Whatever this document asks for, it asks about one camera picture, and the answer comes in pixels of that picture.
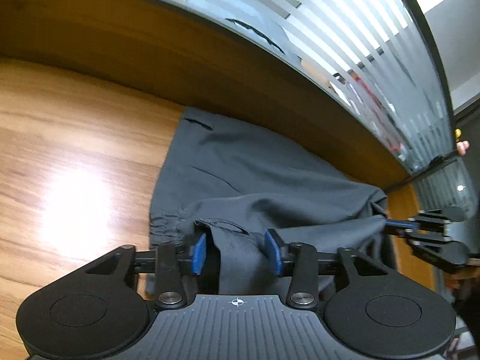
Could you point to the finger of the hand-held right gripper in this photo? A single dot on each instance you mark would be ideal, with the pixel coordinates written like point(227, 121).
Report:
point(446, 257)
point(401, 225)

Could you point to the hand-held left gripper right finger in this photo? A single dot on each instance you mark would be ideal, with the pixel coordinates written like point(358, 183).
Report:
point(273, 253)

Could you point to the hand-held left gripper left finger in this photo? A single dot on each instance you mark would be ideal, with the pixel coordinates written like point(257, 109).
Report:
point(199, 253)

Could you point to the dark grey pants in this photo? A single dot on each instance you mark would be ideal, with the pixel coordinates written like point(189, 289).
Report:
point(262, 180)

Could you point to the wooden partition panel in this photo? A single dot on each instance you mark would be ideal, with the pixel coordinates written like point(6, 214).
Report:
point(150, 56)
point(407, 202)

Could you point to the striped frosted glass partition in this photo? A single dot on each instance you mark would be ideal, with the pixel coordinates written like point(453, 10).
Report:
point(446, 187)
point(337, 26)

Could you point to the black partition clip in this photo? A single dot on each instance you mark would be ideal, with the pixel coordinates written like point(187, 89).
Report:
point(440, 159)

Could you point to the small pink toy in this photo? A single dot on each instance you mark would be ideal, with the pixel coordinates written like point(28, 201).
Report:
point(464, 147)

